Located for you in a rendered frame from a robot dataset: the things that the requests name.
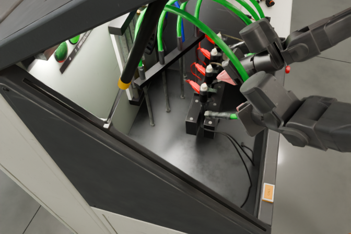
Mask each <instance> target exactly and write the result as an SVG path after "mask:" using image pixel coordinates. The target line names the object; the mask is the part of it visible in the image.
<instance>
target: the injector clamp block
mask: <svg viewBox="0 0 351 234"><path fill-rule="evenodd" d="M223 61H226V60H223V57H222V58H221V61H220V63H222V62H223ZM222 71H224V69H223V67H220V68H219V71H218V74H217V76H218V75H219V74H220V73H221V72H222ZM226 87H227V82H224V83H222V84H219V83H218V84H215V85H214V88H213V89H217V88H218V90H217V93H213V92H212V93H211V94H210V97H211V98H212V97H213V98H214V99H215V101H214V102H211V103H210V104H209V106H208V110H206V111H212V112H222V110H223V105H224V98H225V91H226ZM200 121H201V107H200V100H199V96H195V95H193V99H192V102H191V105H190V108H189V111H188V114H187V117H186V120H185V125H186V133H187V134H191V135H197V131H198V128H199V125H200ZM219 121H220V119H214V118H210V119H209V118H205V121H204V128H206V129H210V130H212V131H216V128H217V124H218V123H219ZM203 137H206V138H210V139H214V137H215V133H214V132H209V131H207V130H205V129H204V130H203Z"/></svg>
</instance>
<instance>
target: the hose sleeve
mask: <svg viewBox="0 0 351 234"><path fill-rule="evenodd" d="M231 114H233V113H227V112H210V113H209V117H210V118H214V119H225V120H232V119H231V118H230V115H231Z"/></svg>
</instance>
